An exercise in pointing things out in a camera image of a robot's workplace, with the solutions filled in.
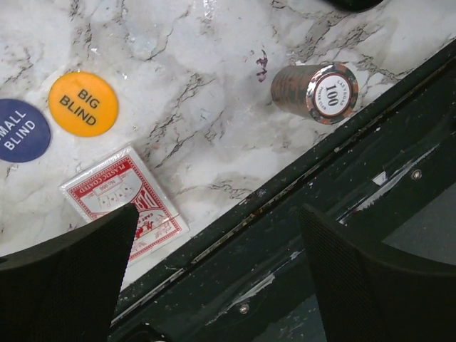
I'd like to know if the blue small blind button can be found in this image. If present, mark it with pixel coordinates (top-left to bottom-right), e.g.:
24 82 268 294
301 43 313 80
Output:
0 98 51 163

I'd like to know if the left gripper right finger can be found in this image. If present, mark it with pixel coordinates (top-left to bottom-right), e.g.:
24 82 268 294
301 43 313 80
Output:
299 204 455 341

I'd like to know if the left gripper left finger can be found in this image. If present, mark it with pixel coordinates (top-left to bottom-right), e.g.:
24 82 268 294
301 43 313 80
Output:
1 204 139 341

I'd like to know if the red playing card deck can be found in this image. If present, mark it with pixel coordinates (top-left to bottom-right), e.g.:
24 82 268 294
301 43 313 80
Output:
59 145 190 264

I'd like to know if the black poker set case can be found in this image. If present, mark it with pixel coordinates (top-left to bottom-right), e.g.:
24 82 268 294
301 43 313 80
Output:
326 0 383 13

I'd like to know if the orange big blind button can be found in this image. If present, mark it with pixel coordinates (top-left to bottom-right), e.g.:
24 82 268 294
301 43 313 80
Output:
48 72 119 137

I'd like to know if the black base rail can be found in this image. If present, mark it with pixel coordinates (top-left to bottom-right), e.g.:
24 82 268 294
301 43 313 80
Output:
108 43 455 341

